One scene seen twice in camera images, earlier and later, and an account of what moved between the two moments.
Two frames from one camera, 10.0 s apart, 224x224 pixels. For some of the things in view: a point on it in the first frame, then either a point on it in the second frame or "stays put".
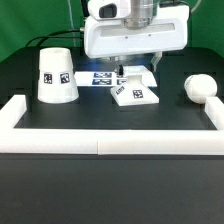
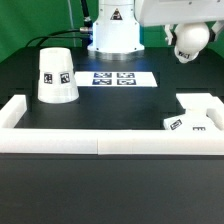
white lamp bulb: [200, 86] -> [191, 39]
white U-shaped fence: [109, 141] stays put
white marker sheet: [100, 79] stays put
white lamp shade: [57, 81] stays put
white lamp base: [136, 91] -> [203, 112]
